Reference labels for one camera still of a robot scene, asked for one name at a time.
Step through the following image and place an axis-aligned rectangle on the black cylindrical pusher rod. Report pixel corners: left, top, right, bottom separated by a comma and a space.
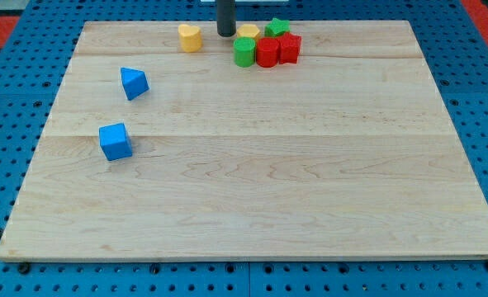
216, 0, 236, 37

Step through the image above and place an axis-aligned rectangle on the yellow heart block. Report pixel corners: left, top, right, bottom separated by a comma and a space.
178, 24, 202, 53

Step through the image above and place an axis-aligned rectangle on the blue triangle block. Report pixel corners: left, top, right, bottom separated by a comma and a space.
120, 68, 149, 101

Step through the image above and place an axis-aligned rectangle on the yellow hexagon block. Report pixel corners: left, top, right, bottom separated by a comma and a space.
236, 24, 261, 41

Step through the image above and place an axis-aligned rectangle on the green cylinder block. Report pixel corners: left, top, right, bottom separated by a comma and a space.
233, 37, 256, 68

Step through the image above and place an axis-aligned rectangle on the green star block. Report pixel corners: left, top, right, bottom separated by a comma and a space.
264, 17, 291, 37

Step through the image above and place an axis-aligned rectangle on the red cylinder block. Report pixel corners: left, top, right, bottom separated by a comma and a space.
256, 37, 280, 68

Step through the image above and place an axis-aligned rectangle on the red star block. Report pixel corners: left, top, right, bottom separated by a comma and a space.
277, 32, 302, 64

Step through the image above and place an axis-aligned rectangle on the blue cube block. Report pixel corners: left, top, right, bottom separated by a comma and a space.
98, 123, 133, 161

